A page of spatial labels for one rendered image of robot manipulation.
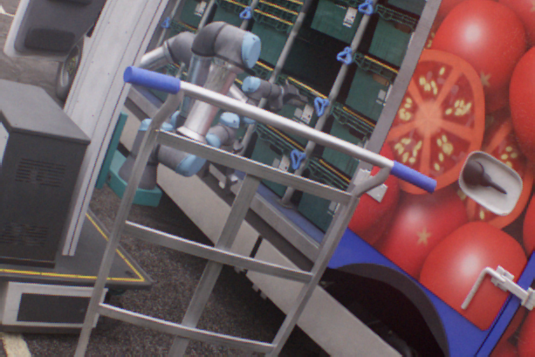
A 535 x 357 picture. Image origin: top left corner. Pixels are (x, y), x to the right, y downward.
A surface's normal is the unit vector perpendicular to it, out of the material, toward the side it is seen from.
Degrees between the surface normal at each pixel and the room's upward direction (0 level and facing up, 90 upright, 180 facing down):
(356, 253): 90
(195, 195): 90
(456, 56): 90
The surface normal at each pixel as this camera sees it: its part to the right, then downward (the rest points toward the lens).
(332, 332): -0.75, -0.18
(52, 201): 0.63, 0.44
